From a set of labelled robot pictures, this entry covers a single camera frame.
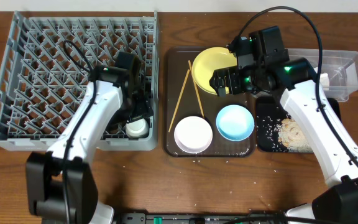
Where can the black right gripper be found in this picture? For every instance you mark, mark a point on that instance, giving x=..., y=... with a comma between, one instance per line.
x=232, y=73

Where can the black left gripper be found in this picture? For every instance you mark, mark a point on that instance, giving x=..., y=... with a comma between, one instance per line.
x=138, y=111

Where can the pale green cup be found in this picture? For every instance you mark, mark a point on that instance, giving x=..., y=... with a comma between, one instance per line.
x=137, y=129

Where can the white napkin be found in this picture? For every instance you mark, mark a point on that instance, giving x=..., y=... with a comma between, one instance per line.
x=324, y=81

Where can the light blue bowl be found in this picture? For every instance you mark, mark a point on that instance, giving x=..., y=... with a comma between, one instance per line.
x=235, y=123

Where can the rice and food scraps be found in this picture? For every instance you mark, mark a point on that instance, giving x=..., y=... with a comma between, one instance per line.
x=291, y=136

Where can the white pink bowl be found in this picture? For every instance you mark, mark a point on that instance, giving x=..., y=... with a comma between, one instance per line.
x=193, y=134

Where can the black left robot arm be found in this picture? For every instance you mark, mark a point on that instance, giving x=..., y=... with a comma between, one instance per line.
x=60, y=184

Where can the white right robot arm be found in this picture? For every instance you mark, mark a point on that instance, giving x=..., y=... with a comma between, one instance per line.
x=299, y=93

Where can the black waste tray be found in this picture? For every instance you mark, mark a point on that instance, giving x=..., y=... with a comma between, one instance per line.
x=269, y=119

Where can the clear plastic waste bin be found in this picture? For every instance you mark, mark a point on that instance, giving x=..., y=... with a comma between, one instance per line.
x=341, y=66

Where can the yellow round plate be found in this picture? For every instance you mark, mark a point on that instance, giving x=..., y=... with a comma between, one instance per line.
x=209, y=60

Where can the wooden chopstick left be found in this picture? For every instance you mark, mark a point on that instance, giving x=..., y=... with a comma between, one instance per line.
x=179, y=100

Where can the wooden chopstick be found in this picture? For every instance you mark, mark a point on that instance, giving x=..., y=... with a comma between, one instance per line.
x=196, y=89
x=179, y=100

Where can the wooden chopstick right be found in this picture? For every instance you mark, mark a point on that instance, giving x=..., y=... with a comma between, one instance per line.
x=196, y=89

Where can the dark brown serving tray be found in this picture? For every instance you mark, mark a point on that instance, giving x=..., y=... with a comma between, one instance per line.
x=176, y=65

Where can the grey plastic dish rack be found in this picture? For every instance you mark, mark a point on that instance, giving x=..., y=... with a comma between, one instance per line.
x=41, y=87

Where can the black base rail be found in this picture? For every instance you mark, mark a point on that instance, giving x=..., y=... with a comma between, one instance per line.
x=159, y=218

